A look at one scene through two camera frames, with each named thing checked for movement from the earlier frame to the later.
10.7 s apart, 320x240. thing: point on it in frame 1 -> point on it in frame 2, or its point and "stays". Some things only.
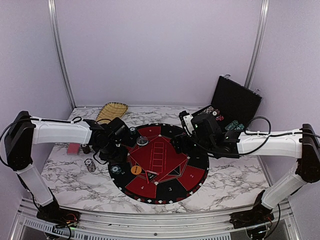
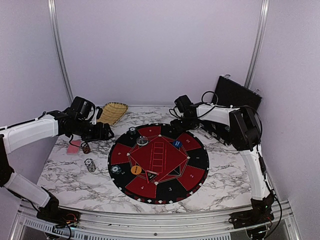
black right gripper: [178, 140] -> [177, 128]
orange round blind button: [136, 169] stays
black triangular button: [150, 175] stays
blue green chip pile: [116, 169] stays
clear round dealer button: [142, 140] stays
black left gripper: [120, 158] -> [98, 136]
